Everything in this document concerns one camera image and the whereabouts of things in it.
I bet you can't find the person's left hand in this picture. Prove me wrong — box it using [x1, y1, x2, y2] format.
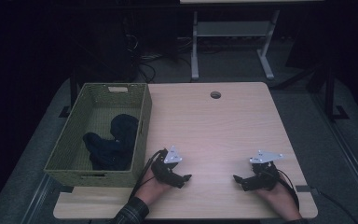
[135, 169, 173, 206]

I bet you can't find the black floor cable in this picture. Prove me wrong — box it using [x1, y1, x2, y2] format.
[310, 187, 358, 224]

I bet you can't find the right hand-held gripper black cable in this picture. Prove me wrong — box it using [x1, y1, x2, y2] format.
[273, 169, 301, 213]

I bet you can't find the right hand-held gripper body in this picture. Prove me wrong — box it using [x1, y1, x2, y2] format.
[249, 149, 284, 191]

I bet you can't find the person's right hand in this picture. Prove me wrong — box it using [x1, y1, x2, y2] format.
[255, 176, 302, 220]

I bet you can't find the bundle of black floor cables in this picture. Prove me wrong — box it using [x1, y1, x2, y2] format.
[127, 34, 194, 84]

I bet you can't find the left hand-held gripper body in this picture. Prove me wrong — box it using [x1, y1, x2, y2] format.
[150, 145, 183, 185]

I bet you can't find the white metal desk frame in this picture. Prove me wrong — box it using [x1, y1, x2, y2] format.
[190, 8, 281, 81]

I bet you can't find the metal floor rail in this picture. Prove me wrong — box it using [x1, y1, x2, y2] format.
[20, 173, 55, 224]
[310, 91, 358, 216]

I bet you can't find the black metal stand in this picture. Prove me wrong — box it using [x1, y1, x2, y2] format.
[322, 62, 350, 121]
[58, 69, 79, 119]

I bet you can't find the dark navy cloth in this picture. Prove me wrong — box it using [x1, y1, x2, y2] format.
[82, 113, 140, 172]

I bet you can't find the green woven basket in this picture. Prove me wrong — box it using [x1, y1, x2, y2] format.
[43, 82, 153, 189]

